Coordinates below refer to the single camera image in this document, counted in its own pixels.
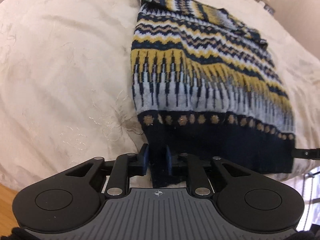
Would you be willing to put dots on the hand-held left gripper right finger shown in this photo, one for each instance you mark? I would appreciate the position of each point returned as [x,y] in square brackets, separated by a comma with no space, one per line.
[168,162]

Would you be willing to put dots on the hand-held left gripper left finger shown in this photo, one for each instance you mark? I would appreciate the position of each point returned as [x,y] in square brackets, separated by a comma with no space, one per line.
[146,160]

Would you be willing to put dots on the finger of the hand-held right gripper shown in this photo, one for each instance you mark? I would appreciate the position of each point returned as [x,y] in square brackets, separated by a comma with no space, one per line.
[306,153]

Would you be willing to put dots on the navy yellow patterned knit sweater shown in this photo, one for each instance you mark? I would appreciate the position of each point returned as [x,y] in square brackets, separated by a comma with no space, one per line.
[200,80]

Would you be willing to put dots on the white bed cover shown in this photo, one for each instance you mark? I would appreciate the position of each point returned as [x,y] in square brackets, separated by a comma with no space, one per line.
[62,55]

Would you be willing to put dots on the dark photo frame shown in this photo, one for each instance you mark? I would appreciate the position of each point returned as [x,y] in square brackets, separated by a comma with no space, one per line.
[269,8]

